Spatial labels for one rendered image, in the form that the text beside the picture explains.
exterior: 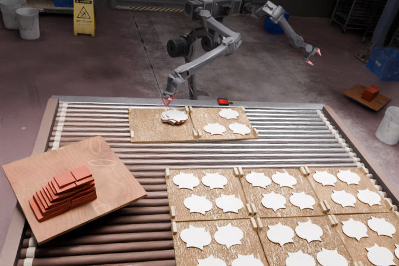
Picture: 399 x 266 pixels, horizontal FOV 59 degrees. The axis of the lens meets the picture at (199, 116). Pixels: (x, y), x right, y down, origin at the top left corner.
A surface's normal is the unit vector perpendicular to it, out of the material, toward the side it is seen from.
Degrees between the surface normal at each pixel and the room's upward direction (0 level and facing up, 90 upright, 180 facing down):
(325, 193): 0
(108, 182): 0
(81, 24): 78
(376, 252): 0
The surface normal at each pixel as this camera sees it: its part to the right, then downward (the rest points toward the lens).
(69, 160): 0.14, -0.81
